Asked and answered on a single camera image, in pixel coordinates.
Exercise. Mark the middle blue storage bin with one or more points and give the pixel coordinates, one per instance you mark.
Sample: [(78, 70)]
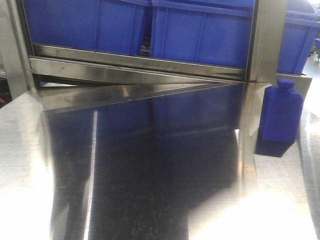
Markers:
[(214, 33)]

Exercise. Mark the left blue storage bin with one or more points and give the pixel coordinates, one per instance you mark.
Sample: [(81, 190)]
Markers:
[(114, 26)]

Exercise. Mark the stainless steel table rack frame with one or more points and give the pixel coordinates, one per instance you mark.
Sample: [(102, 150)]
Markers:
[(25, 64)]

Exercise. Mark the right stacked blue storage bin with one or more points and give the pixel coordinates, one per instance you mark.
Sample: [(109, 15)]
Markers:
[(300, 30)]

